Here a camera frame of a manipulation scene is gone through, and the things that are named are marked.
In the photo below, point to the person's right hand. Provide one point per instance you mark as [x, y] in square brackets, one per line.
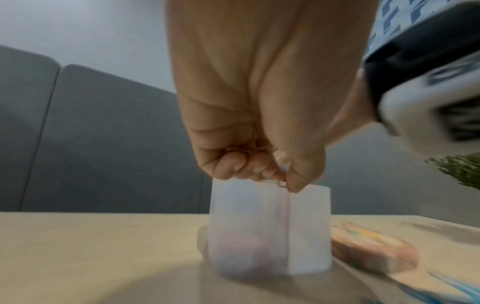
[356, 112]

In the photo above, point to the person's left hand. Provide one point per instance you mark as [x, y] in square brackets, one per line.
[255, 74]

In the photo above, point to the clear divided plastic container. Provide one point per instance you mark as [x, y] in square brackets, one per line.
[311, 231]

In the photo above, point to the heap of pink paper clips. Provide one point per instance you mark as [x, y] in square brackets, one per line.
[243, 249]

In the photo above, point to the pile of blue pink paperclips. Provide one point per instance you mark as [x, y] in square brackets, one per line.
[461, 288]

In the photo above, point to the pink floral container lid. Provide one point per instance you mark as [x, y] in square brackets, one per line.
[375, 246]

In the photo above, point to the right marker-printed wristband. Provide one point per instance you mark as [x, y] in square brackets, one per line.
[412, 53]

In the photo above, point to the green plant in white pot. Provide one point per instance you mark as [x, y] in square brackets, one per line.
[461, 170]

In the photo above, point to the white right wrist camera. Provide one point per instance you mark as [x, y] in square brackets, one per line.
[412, 118]

